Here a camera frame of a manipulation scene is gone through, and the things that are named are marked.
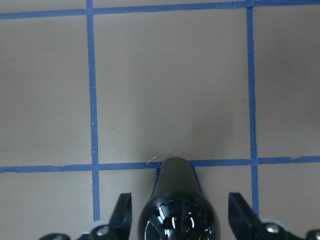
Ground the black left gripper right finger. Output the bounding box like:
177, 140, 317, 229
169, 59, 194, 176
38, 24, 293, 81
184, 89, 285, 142
228, 192, 262, 240

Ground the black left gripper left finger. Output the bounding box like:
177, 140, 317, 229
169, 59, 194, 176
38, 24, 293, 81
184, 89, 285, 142
108, 193, 132, 240

